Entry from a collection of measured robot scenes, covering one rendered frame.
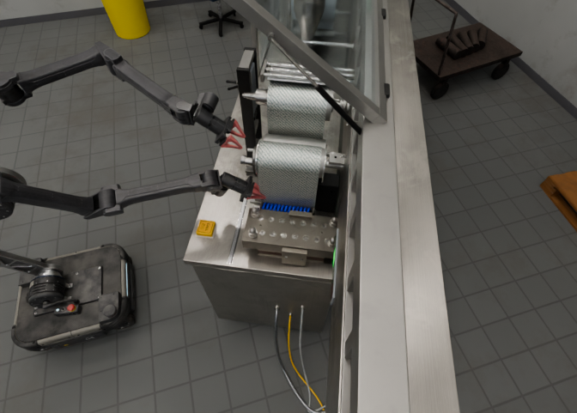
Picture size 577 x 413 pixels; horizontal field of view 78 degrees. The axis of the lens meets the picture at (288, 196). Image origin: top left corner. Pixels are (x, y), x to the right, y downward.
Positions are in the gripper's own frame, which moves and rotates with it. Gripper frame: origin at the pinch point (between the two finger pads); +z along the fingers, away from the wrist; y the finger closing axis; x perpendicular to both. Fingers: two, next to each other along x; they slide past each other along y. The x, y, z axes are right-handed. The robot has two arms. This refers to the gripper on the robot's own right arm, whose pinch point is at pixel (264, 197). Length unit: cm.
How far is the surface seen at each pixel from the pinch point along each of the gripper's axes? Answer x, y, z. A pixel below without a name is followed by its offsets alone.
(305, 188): 16.8, 0.2, 10.0
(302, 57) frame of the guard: 73, 14, -26
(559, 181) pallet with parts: 25, -112, 227
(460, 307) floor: -29, -5, 161
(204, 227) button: -25.1, 10.1, -14.9
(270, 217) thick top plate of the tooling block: -1.2, 7.7, 5.0
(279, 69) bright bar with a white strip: 35, -34, -18
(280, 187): 10.6, 0.3, 2.0
